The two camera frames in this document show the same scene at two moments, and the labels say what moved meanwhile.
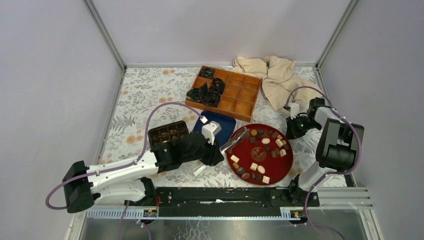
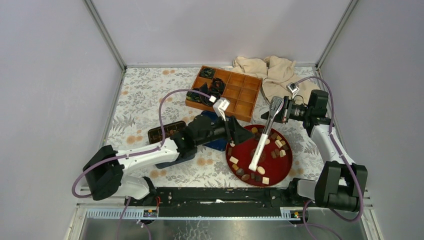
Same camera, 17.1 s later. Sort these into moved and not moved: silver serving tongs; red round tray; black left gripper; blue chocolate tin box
Moved: black left gripper; silver serving tongs
Not moved: blue chocolate tin box; red round tray
